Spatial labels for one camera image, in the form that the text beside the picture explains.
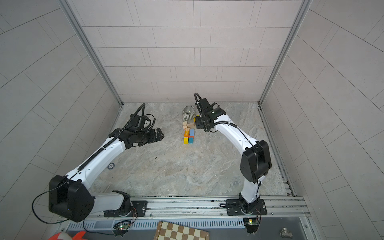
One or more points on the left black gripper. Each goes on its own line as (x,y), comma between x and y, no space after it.
(153,138)

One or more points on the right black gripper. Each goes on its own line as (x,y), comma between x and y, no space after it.
(198,125)

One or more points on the plain wooden block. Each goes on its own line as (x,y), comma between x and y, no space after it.
(189,125)

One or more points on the orange supermarket block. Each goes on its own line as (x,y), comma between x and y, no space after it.
(187,134)

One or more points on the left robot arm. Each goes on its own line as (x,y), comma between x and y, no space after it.
(69,195)

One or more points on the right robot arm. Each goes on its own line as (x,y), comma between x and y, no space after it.
(256,159)

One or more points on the ribbed silver cup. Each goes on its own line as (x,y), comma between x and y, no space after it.
(189,113)

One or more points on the blue white poker chip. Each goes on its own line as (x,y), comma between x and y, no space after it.
(111,165)

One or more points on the left green circuit board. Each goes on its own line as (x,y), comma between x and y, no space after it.
(121,228)

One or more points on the checkered chess board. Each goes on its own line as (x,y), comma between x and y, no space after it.
(170,231)

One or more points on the right circuit board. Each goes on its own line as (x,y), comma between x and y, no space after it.
(251,225)

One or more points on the red white object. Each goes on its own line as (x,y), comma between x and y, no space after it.
(65,236)

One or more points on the small metal fitting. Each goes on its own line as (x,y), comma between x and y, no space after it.
(285,233)

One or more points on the aluminium mounting rail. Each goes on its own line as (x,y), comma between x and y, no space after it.
(162,208)

